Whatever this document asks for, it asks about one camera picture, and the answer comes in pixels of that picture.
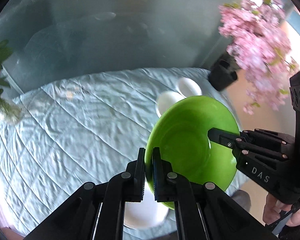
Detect white bowl far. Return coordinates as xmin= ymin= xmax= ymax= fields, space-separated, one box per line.
xmin=176 ymin=77 xmax=202 ymax=98

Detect white plate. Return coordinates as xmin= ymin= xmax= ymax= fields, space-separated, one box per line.
xmin=124 ymin=182 xmax=169 ymax=230

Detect clear glass vase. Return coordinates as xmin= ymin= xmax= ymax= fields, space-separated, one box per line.
xmin=2 ymin=102 xmax=25 ymax=125

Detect pink cherry blossom branches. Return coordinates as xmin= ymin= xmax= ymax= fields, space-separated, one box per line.
xmin=218 ymin=0 xmax=299 ymax=115

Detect light blue quilted tablecloth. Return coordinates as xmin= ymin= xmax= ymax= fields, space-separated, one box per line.
xmin=0 ymin=68 xmax=233 ymax=236

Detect white bowl near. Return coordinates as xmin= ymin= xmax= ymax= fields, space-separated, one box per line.
xmin=156 ymin=91 xmax=184 ymax=118

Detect person's right hand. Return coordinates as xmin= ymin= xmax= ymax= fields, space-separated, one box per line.
xmin=262 ymin=193 xmax=300 ymax=228

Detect green plastic bowl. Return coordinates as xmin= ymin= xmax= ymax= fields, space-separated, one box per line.
xmin=144 ymin=95 xmax=241 ymax=210

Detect white bowl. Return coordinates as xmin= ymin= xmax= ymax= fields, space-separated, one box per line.
xmin=176 ymin=77 xmax=202 ymax=98
xmin=156 ymin=91 xmax=184 ymax=118

